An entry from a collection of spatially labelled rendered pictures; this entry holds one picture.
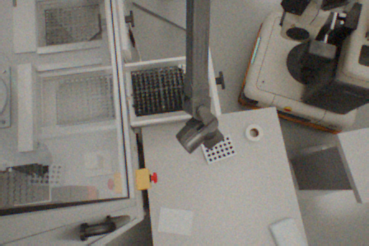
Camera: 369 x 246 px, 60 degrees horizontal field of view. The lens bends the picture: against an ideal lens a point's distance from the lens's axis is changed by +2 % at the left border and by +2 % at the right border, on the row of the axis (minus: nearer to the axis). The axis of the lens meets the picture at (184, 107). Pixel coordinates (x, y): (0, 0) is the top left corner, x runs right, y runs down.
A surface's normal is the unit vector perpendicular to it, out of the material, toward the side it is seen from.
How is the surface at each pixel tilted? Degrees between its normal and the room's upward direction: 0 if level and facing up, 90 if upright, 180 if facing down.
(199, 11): 39
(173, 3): 0
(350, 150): 0
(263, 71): 0
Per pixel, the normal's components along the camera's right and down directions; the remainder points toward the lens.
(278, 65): 0.00, -0.25
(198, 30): 0.40, 0.28
